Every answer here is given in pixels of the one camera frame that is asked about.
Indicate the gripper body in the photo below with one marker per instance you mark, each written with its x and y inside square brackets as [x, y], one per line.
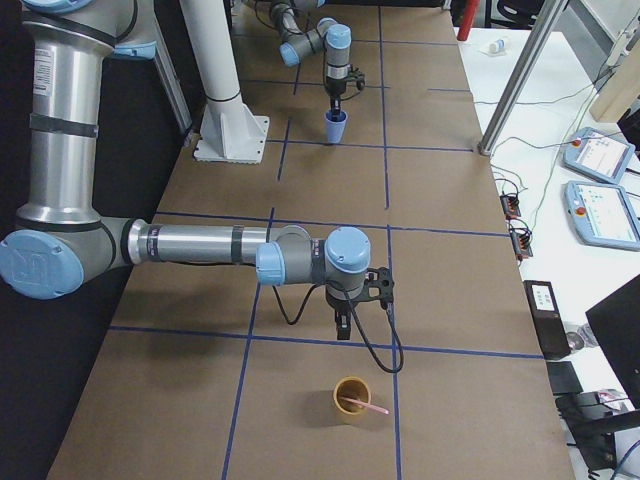
[339, 301]
[334, 90]

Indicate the blue plastic cup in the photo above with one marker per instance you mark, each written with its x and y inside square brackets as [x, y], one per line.
[335, 125]

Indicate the pink chopstick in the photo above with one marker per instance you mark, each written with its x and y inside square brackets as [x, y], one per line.
[365, 405]

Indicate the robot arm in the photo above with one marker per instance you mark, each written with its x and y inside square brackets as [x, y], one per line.
[327, 36]
[62, 242]

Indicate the yellow-brown cup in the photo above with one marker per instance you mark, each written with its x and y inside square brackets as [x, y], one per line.
[347, 395]

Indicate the white blue tube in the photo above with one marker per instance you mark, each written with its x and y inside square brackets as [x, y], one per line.
[498, 46]

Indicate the orange connector box near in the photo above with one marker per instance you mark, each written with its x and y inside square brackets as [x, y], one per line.
[521, 237]

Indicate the orange connector box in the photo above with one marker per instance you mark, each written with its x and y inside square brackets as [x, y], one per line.
[521, 237]
[510, 205]

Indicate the orange connector box far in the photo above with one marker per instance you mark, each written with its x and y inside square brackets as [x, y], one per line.
[510, 205]

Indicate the black power box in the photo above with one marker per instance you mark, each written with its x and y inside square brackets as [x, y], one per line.
[546, 319]

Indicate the far teach pendant tablet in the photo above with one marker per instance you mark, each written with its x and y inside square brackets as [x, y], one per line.
[597, 155]

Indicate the teach pendant tablet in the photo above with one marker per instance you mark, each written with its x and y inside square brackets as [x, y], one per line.
[597, 155]
[602, 215]

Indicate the black monitor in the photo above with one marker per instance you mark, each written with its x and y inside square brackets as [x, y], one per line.
[615, 324]

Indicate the near teach pendant tablet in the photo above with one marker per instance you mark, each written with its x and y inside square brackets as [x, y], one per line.
[602, 215]

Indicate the wooden board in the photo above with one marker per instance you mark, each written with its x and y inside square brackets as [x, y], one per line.
[620, 91]

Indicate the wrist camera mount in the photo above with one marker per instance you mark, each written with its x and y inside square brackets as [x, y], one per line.
[379, 286]
[356, 78]

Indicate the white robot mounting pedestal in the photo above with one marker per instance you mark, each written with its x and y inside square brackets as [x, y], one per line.
[229, 131]

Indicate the aluminium frame post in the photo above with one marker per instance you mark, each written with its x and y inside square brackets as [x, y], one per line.
[543, 27]

